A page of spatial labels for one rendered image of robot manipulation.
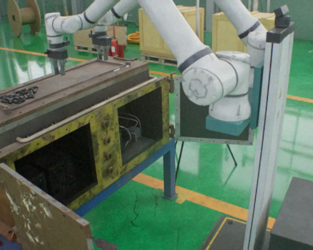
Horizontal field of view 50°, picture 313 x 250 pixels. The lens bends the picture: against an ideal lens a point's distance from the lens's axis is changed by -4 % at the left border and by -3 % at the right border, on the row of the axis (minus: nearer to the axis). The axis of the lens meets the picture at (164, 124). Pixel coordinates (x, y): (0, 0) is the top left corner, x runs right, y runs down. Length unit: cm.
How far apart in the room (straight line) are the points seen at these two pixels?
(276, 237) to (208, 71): 94
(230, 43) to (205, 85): 543
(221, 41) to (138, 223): 449
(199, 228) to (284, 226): 129
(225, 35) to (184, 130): 405
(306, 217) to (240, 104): 75
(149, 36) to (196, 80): 646
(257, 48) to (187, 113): 111
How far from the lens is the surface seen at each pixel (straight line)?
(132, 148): 264
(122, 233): 302
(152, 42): 770
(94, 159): 225
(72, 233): 139
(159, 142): 281
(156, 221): 311
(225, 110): 150
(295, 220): 192
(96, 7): 189
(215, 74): 130
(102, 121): 221
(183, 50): 135
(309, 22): 1070
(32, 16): 1246
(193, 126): 286
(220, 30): 675
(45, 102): 200
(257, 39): 189
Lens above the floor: 205
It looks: 25 degrees down
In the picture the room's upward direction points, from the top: 1 degrees counter-clockwise
